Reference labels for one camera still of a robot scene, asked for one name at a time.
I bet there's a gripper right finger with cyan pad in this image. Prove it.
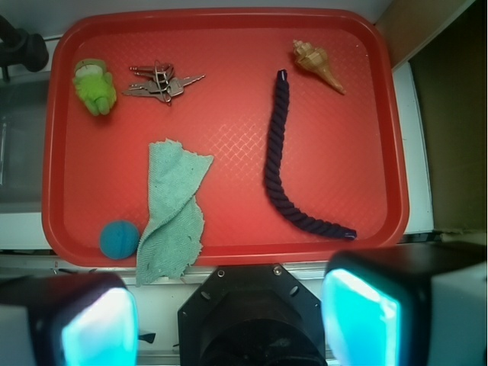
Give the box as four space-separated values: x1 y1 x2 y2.
320 242 487 365

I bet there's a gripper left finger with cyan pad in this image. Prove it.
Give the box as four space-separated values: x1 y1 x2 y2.
1 273 138 365

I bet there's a green toy animal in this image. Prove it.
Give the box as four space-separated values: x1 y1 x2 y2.
72 59 117 116

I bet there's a blue foam ball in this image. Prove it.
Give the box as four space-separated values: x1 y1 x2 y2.
99 220 140 260

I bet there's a mint green cloth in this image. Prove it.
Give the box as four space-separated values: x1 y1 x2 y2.
136 140 214 287

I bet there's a red plastic tray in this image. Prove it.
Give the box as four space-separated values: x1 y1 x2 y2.
42 8 409 267

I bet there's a bunch of silver keys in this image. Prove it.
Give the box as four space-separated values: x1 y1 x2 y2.
121 60 206 105

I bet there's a tan spiral seashell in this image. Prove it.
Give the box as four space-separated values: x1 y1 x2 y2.
293 40 346 95

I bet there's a black clamp knob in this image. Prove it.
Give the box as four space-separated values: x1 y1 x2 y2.
1 16 50 83

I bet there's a dark purple twisted rope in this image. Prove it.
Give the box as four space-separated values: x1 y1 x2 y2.
263 69 358 242

